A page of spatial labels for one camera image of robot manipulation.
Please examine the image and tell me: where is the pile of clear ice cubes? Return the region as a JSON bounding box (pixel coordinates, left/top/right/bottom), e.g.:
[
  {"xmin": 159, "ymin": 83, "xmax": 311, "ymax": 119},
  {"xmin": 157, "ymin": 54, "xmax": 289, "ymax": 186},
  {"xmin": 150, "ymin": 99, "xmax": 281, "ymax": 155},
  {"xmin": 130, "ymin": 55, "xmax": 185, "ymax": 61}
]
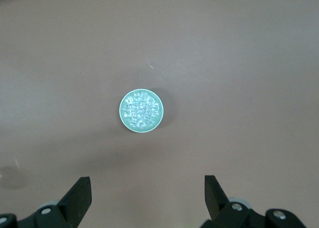
[{"xmin": 122, "ymin": 91, "xmax": 161, "ymax": 129}]

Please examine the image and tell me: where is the brown table cover mat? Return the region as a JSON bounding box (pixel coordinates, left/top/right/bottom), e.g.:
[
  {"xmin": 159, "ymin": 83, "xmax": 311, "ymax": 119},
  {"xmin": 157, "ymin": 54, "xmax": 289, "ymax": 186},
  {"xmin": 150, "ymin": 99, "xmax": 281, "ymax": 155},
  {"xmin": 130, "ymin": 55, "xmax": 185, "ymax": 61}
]
[{"xmin": 0, "ymin": 0, "xmax": 319, "ymax": 228}]

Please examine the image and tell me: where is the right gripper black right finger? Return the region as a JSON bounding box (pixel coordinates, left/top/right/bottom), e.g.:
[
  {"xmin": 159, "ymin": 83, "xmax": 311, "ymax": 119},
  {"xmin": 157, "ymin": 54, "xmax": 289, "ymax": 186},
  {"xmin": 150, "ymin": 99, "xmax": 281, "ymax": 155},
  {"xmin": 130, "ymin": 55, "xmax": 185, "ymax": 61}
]
[{"xmin": 202, "ymin": 175, "xmax": 269, "ymax": 228}]

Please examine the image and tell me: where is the green round bowl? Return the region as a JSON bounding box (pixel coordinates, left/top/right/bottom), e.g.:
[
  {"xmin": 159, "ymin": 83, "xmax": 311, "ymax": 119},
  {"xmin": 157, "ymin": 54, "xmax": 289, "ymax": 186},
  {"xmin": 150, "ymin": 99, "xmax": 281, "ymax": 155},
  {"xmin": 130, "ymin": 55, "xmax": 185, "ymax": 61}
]
[{"xmin": 118, "ymin": 88, "xmax": 164, "ymax": 133}]

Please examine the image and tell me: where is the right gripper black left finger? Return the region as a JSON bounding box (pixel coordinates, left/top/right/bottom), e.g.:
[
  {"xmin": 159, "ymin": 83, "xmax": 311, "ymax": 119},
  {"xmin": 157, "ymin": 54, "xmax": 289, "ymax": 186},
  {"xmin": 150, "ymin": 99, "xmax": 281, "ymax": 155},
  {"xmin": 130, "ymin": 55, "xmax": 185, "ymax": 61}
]
[{"xmin": 17, "ymin": 177, "xmax": 93, "ymax": 228}]

